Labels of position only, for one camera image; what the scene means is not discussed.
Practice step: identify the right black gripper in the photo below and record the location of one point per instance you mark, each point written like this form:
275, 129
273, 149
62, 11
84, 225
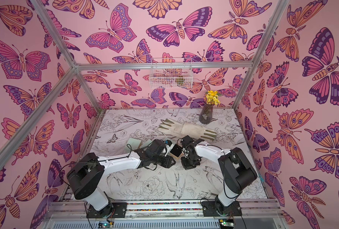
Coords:
187, 151

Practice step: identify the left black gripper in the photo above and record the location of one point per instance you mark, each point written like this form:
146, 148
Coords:
168, 161

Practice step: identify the mint jewelry box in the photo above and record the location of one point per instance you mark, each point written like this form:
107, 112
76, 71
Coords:
147, 143
134, 143
176, 151

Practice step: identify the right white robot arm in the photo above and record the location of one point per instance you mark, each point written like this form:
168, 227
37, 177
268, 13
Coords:
237, 171

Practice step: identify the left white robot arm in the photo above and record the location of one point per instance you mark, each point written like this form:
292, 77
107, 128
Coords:
85, 176

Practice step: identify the white work glove right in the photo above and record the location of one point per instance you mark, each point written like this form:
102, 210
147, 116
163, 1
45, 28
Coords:
197, 131

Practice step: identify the white work glove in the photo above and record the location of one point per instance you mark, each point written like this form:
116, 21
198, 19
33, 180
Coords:
171, 127
197, 131

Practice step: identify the white work glove left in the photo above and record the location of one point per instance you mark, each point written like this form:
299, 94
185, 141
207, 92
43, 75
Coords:
171, 127

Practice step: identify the dark glass vase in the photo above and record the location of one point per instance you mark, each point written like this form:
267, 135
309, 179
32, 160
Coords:
206, 114

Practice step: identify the yellow flowers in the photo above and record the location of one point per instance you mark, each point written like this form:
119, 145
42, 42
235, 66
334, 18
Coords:
212, 98

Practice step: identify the white wire basket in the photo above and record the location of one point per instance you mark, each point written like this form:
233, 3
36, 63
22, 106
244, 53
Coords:
169, 72

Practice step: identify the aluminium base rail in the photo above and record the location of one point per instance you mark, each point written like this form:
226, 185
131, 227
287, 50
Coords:
176, 214

